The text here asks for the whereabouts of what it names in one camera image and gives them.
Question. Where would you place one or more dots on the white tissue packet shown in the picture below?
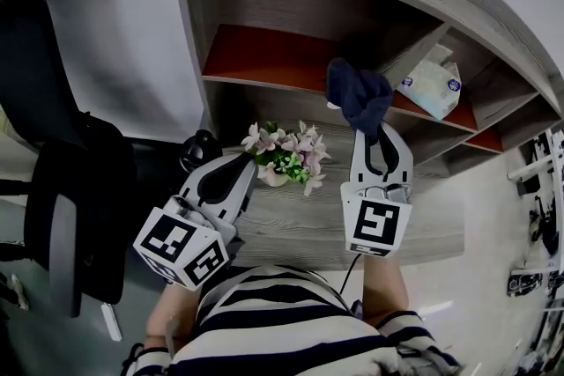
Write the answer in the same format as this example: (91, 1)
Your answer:
(434, 88)

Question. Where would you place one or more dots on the black mesh office chair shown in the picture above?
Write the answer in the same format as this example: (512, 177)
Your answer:
(44, 79)

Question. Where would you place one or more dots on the small dark chest device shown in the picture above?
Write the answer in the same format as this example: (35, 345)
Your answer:
(357, 309)

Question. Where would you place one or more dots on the pink flowers in white pot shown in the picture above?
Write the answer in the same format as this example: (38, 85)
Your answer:
(286, 158)

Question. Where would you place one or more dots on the grey wooden shelf unit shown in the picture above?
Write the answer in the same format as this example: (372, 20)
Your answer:
(286, 0)

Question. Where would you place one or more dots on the dark blue wiping cloth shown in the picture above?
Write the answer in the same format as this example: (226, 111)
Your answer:
(357, 97)

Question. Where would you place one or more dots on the person's left forearm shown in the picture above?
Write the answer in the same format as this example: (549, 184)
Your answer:
(172, 312)

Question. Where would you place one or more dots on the white rack with black devices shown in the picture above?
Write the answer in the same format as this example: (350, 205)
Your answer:
(542, 198)

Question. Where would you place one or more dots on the white power strip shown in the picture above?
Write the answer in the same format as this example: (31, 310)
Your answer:
(111, 321)

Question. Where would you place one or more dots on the grey wood-grain table top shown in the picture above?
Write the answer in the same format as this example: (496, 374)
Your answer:
(299, 224)

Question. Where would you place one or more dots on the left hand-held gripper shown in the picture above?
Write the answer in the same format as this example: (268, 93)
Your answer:
(169, 240)

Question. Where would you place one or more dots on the person's right forearm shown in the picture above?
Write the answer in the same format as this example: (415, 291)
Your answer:
(385, 290)

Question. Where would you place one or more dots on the person's striped shirt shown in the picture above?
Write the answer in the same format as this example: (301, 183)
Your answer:
(273, 330)

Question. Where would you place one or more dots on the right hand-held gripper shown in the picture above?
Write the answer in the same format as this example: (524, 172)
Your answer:
(374, 220)

